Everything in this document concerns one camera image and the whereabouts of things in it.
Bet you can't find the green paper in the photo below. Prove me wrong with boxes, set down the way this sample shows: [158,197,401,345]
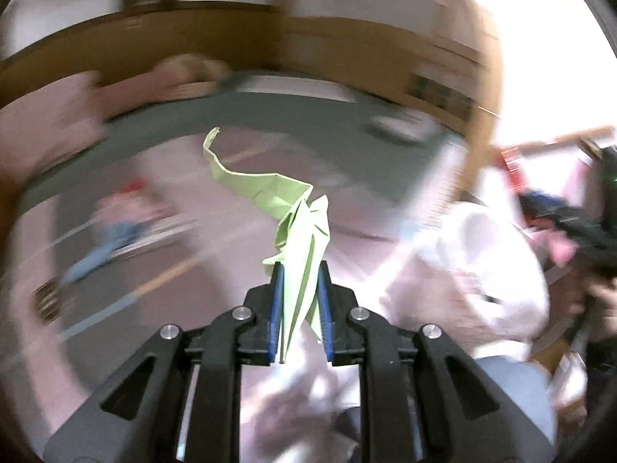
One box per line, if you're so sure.
[202,127,332,365]

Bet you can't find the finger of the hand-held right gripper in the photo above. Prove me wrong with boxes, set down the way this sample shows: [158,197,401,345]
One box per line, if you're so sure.
[521,191,605,254]

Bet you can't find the pink grey striped blanket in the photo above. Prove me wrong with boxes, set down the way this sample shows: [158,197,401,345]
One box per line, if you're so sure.
[0,130,464,463]

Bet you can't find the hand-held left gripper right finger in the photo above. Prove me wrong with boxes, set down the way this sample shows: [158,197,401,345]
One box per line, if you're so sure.
[318,260,556,463]

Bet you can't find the striped plush toy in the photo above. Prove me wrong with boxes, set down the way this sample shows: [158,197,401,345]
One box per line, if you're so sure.
[152,54,229,98]

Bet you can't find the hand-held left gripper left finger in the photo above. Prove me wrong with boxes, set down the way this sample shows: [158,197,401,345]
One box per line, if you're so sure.
[43,260,285,463]

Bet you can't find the flat white board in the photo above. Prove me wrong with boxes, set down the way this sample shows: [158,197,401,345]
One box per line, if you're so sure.
[364,113,437,144]

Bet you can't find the pink pillow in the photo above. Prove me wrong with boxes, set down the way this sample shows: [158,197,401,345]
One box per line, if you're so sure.
[0,71,104,181]

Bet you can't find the blue cloth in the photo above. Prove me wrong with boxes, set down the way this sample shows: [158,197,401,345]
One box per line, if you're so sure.
[62,224,142,286]

